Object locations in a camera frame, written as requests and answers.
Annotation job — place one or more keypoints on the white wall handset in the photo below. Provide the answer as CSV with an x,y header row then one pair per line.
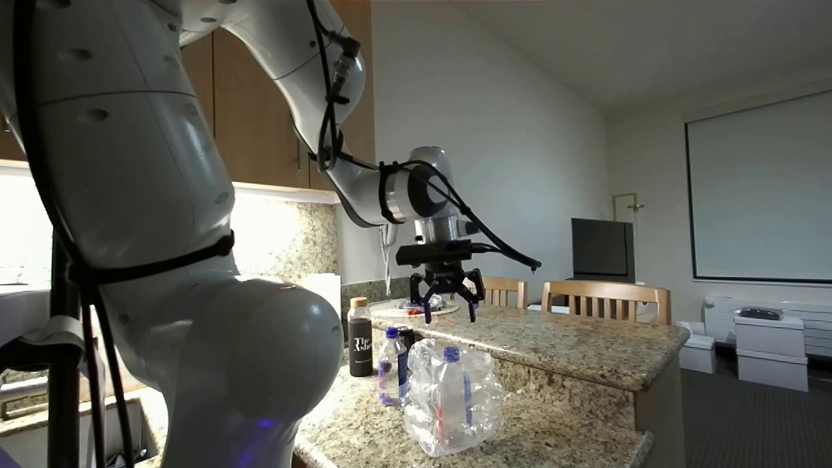
x,y
388,252

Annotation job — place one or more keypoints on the flat colourful packet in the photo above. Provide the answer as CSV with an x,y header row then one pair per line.
x,y
446,305

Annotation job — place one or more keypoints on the white window blind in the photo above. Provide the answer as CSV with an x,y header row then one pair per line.
x,y
762,192

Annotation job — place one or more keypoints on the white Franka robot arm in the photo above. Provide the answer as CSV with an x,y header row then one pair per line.
x,y
131,174

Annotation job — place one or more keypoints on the blue capped water bottle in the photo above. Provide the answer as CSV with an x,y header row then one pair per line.
x,y
392,367
453,400

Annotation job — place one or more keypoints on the flat black item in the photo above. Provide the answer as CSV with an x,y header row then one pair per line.
x,y
760,314

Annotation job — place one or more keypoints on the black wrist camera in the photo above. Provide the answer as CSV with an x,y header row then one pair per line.
x,y
432,254

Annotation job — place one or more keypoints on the black vertical pole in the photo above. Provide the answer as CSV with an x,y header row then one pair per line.
x,y
64,406

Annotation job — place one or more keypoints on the dark bottle with black label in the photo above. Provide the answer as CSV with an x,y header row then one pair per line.
x,y
361,341

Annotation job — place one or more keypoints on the small white box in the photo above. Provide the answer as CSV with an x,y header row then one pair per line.
x,y
699,352

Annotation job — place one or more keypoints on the large white box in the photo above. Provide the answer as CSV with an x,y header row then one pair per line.
x,y
771,347

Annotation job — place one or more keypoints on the clear plastic bag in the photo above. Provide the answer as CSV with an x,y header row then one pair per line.
x,y
484,406

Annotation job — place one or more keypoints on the black television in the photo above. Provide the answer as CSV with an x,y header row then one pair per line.
x,y
602,252

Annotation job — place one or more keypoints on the wooden wall cabinets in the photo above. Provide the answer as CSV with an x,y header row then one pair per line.
x,y
251,122

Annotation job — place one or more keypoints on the wooden dining chair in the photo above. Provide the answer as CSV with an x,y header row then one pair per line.
x,y
608,289
511,287

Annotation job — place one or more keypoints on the wall thermostat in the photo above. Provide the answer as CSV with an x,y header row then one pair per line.
x,y
631,206

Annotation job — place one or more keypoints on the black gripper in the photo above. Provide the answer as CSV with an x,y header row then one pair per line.
x,y
446,280

